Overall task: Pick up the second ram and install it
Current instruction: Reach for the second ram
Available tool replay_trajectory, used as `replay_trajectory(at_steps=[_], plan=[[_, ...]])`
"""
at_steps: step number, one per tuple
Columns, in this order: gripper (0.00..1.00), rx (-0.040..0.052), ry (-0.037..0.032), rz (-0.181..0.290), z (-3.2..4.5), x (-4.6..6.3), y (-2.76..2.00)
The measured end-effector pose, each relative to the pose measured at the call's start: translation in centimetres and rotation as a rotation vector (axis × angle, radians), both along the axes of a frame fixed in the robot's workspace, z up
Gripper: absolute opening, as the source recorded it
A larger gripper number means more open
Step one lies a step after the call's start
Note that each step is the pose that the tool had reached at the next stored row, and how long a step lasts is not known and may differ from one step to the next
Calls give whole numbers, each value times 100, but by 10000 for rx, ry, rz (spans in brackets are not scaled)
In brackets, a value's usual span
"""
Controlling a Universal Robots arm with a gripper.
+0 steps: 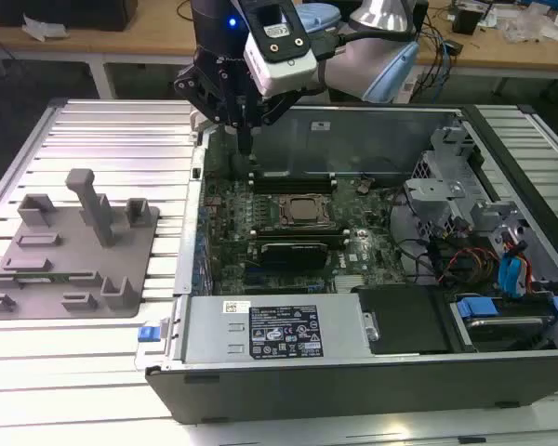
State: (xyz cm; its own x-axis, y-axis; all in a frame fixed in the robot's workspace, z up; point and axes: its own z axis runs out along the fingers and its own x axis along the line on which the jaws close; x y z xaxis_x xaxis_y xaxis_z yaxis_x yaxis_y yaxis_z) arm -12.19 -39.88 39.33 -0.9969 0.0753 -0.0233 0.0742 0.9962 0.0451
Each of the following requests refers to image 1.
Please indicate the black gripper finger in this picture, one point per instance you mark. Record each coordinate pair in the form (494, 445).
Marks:
(279, 109)
(188, 86)

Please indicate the green RAM stick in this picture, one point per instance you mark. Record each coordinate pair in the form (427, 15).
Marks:
(42, 277)

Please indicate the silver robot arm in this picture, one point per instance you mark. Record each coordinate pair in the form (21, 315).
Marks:
(349, 69)

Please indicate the RAM slot with white clips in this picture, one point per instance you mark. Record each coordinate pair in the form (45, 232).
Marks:
(293, 184)
(293, 175)

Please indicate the white case sticker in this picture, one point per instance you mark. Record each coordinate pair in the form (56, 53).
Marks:
(321, 126)

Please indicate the wooden workbench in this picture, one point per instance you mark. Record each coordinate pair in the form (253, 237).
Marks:
(135, 44)

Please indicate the silver CPU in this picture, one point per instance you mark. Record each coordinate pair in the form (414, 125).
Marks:
(308, 209)

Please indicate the black equipment box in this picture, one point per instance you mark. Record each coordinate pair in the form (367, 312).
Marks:
(60, 14)

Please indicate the white crumpled paper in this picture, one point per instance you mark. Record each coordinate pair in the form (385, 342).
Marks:
(44, 29)

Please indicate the green motherboard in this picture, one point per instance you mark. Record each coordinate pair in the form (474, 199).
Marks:
(376, 241)

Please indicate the silver metal drive cage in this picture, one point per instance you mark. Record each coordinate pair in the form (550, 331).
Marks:
(439, 190)

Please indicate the small black device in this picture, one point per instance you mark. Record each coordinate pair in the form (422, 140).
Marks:
(454, 48)

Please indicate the silver finned chipset heatsink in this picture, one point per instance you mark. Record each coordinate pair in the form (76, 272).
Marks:
(362, 283)

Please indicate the grey parts rack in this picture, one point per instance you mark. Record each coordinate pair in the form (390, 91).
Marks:
(74, 260)

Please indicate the black adapter box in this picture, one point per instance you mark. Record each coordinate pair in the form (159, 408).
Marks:
(468, 19)

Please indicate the grey power supply unit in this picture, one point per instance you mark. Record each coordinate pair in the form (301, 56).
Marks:
(209, 330)

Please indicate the black plastic shroud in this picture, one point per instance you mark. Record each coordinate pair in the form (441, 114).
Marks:
(400, 320)

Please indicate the blue case release latch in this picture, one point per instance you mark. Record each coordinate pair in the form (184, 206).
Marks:
(149, 334)

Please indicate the clear plastic bags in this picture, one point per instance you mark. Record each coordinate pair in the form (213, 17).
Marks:
(523, 32)

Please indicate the hard disk in blue carrier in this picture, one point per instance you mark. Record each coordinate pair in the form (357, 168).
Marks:
(476, 307)

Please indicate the black PC case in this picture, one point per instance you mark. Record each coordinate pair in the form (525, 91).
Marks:
(307, 395)

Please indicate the white black wrist camera box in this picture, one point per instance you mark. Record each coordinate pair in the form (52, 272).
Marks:
(279, 69)

